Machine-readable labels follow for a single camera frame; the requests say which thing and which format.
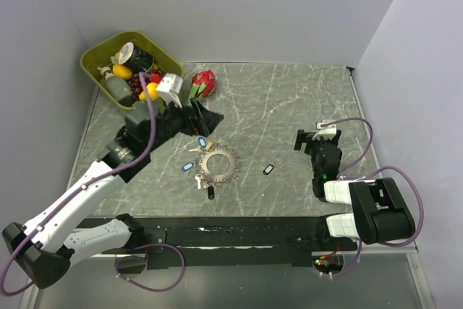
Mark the yellow pear toy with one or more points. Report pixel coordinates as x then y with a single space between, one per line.
149 92

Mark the black key tag on table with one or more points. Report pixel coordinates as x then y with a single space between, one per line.
268 169

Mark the yellow key tag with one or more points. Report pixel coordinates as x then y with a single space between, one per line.
209 145

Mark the red dragon fruit toy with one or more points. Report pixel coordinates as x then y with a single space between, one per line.
202 85

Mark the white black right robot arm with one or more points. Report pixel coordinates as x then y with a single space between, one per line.
379 213

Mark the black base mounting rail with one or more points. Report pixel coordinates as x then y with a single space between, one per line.
233 241

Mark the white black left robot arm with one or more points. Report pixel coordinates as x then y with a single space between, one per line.
47 246

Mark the black key tag on ring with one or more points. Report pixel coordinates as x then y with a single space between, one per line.
211 192

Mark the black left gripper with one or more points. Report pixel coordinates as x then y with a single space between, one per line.
196 119

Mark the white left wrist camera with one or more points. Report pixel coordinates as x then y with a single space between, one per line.
169 89

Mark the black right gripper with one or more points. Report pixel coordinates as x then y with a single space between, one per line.
302 137

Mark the dark purple grape bunch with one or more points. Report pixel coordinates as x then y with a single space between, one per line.
135 84

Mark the grey pump bottle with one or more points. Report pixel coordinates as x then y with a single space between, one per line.
117 87

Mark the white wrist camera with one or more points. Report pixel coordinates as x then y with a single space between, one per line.
326 129
169 89

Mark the yellow lemon toy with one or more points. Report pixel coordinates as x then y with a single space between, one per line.
122 71

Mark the round metal key ring plate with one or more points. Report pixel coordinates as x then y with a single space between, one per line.
218 165

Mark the black cylindrical can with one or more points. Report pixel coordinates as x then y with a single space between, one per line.
135 58

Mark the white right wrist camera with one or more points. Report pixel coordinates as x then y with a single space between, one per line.
326 129

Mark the blue key tag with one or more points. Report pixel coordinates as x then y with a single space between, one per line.
202 142
188 166

